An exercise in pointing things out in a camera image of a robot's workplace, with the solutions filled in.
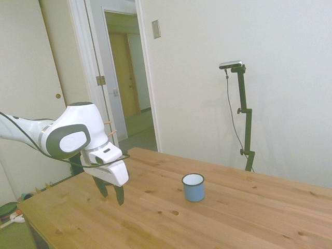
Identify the white and orange floor item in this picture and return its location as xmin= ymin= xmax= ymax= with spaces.
xmin=9 ymin=211 xmax=26 ymax=224

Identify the wooden mug tree black base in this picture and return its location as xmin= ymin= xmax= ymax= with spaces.
xmin=104 ymin=120 xmax=118 ymax=186

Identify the white open door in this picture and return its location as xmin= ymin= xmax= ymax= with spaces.
xmin=84 ymin=0 xmax=129 ymax=150

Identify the green round floor item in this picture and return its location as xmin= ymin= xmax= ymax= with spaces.
xmin=0 ymin=202 xmax=19 ymax=222

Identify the grey wall switch plate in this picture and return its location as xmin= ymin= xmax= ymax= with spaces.
xmin=151 ymin=20 xmax=161 ymax=40

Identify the grey exterior camera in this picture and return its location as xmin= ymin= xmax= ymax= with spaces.
xmin=219 ymin=60 xmax=244 ymax=70

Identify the light blue enamel mug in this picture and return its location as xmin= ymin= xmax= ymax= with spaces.
xmin=181 ymin=173 xmax=206 ymax=203

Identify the black camera stand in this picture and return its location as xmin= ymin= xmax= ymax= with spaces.
xmin=230 ymin=64 xmax=256 ymax=172

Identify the wooden hallway door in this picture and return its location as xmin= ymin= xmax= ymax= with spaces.
xmin=108 ymin=32 xmax=142 ymax=118

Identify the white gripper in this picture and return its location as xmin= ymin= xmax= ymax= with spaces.
xmin=79 ymin=152 xmax=130 ymax=206

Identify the black radiator heater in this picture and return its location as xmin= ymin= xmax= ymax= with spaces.
xmin=70 ymin=154 xmax=84 ymax=177

